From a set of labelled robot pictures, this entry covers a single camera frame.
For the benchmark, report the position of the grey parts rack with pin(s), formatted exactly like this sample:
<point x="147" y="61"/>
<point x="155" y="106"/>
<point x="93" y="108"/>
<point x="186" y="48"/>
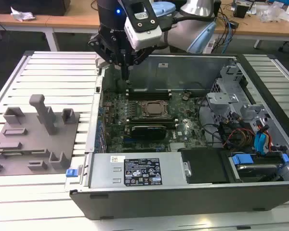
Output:
<point x="33" y="134"/>

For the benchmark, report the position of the grey metal drive cage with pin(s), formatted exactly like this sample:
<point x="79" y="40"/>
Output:
<point x="227" y="101"/>

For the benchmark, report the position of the white power strip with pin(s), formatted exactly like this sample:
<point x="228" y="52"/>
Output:
<point x="209" y="45"/>

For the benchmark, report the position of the grey power supply with label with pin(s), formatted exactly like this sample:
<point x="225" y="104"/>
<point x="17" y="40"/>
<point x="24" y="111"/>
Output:
<point x="103" y="168"/>

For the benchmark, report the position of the black power adapter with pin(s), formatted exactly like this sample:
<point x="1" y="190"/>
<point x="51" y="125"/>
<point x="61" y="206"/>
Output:
<point x="235" y="24"/>

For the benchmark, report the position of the black RAM slot bank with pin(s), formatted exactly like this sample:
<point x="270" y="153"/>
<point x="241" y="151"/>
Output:
<point x="151" y="121"/>
<point x="149" y="95"/>

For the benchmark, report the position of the clear plastic bags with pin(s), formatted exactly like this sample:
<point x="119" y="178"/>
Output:
<point x="274" y="13"/>

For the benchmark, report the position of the white case sticker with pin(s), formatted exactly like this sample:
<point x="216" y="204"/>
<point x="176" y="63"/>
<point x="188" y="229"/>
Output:
<point x="163" y="64"/>

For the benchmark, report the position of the blue case latch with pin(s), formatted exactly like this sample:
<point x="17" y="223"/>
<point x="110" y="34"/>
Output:
<point x="71" y="173"/>

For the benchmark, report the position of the blue disk carrier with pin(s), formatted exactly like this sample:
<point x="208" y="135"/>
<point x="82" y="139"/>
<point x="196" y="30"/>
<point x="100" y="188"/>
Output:
<point x="242" y="160"/>

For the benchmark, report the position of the large black box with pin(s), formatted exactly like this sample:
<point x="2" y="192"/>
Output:
<point x="33" y="7"/>

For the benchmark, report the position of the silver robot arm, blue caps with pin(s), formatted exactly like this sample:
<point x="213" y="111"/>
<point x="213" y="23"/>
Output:
<point x="183" y="36"/>

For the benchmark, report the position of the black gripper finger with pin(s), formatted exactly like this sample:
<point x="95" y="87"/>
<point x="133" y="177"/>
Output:
<point x="106" y="51"/>
<point x="137" y="57"/>

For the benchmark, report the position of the small black box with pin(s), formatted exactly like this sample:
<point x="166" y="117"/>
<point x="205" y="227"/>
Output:
<point x="240" y="11"/>

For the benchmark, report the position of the black graphics card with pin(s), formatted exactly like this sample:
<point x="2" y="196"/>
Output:
<point x="148" y="132"/>

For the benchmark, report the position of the crumpled white paper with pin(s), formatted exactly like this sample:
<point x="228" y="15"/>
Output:
<point x="21" y="15"/>

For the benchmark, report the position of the round coin battery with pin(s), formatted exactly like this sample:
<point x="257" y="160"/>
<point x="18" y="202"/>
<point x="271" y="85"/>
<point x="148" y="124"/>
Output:
<point x="185" y="97"/>

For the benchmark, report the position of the black open PC case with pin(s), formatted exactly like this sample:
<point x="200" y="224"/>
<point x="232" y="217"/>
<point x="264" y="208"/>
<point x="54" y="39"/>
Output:
<point x="159" y="204"/>

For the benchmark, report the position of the black plastic shroud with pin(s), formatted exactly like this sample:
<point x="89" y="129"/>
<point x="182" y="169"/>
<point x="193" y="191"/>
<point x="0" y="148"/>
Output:
<point x="204" y="166"/>

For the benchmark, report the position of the green motherboard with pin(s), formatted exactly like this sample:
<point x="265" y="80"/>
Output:
<point x="183" y="120"/>

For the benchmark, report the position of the silver chipset heatsink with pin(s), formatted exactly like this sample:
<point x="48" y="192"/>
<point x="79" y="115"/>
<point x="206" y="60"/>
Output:
<point x="178" y="146"/>

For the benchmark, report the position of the installed RAM stick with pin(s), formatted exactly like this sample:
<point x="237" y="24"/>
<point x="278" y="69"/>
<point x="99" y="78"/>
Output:
<point x="149" y="90"/>

